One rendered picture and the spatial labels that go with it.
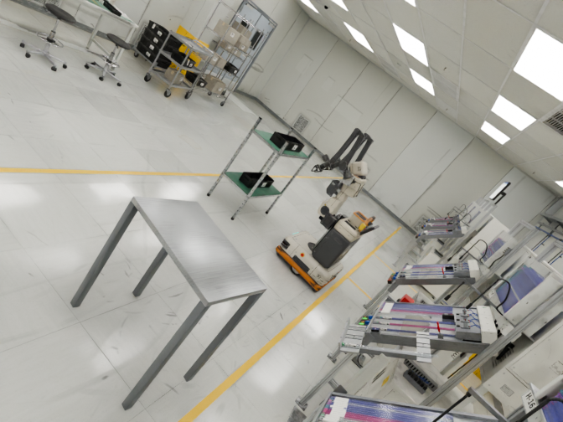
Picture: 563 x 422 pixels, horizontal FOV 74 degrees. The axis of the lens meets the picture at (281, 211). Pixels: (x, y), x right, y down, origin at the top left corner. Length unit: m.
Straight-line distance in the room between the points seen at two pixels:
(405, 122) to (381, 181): 1.76
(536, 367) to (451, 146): 9.03
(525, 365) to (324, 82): 10.48
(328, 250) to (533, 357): 2.15
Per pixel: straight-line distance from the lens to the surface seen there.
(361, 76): 11.85
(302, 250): 4.12
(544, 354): 2.60
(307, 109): 12.14
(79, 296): 2.43
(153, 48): 8.12
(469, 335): 2.58
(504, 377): 2.64
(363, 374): 2.46
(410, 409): 1.85
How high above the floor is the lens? 1.78
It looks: 19 degrees down
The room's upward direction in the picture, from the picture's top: 38 degrees clockwise
